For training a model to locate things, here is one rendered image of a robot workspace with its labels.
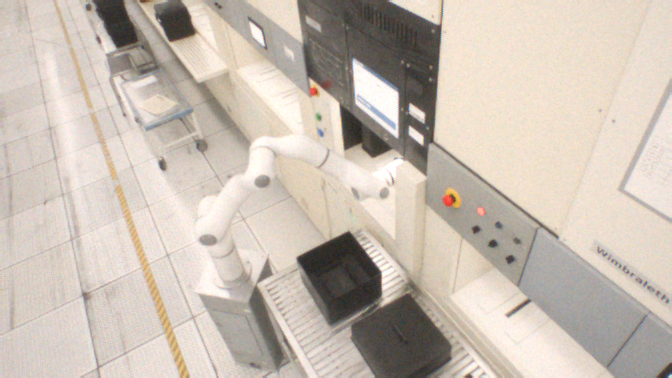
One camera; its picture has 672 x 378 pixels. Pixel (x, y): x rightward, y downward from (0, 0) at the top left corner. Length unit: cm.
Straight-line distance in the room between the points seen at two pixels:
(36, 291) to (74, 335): 55
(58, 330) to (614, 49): 331
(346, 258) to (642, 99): 151
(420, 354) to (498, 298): 39
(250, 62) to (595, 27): 290
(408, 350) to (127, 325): 200
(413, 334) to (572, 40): 122
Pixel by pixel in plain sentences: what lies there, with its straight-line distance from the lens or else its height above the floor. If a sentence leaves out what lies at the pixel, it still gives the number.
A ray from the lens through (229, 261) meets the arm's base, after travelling 209.
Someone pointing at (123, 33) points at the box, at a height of 60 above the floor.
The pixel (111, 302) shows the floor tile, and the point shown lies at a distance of 344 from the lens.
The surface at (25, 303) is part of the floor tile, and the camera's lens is 380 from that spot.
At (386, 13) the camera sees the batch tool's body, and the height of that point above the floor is 191.
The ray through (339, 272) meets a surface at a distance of 211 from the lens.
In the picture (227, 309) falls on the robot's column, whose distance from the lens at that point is 227.
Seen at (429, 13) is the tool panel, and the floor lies 198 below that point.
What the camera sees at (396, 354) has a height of 86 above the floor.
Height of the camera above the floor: 249
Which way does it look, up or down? 44 degrees down
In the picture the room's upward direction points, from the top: 7 degrees counter-clockwise
